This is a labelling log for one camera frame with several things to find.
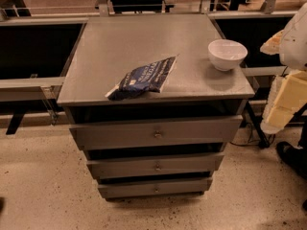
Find grey drawer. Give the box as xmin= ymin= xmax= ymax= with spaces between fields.
xmin=87 ymin=152 xmax=224 ymax=179
xmin=98 ymin=177 xmax=212 ymax=199
xmin=70 ymin=115 xmax=243 ymax=150

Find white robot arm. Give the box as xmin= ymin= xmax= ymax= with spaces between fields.
xmin=260 ymin=4 xmax=307 ymax=134

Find grey drawer cabinet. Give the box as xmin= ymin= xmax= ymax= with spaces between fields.
xmin=58 ymin=14 xmax=254 ymax=199

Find grey top drawer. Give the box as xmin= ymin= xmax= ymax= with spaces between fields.
xmin=70 ymin=115 xmax=243 ymax=150

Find grey bottom drawer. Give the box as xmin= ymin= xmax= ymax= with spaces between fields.
xmin=98 ymin=177 xmax=212 ymax=199

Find blue chip bag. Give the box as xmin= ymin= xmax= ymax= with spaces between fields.
xmin=106 ymin=57 xmax=177 ymax=101

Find white bowl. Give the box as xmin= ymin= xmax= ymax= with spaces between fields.
xmin=208 ymin=39 xmax=248 ymax=71

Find black shoe right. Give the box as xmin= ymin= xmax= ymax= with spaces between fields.
xmin=276 ymin=142 xmax=307 ymax=179

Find black shoe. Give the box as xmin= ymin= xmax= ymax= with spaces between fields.
xmin=0 ymin=197 xmax=5 ymax=213
xmin=276 ymin=142 xmax=307 ymax=179

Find black shoe left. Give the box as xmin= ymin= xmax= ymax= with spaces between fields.
xmin=0 ymin=197 xmax=5 ymax=213

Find black cables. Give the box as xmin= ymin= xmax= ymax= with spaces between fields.
xmin=229 ymin=66 xmax=290 ymax=148

